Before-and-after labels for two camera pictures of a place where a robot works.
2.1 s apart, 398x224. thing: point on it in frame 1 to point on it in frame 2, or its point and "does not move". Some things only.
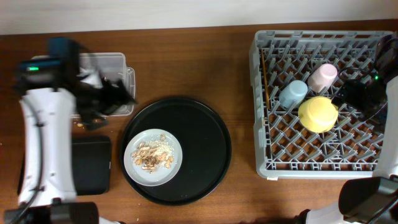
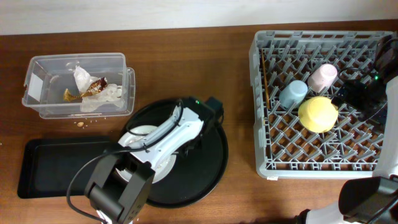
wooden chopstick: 268,104 does not move
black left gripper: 111,100 to 187,152
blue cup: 293,94 does not move
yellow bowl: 318,114 does not move
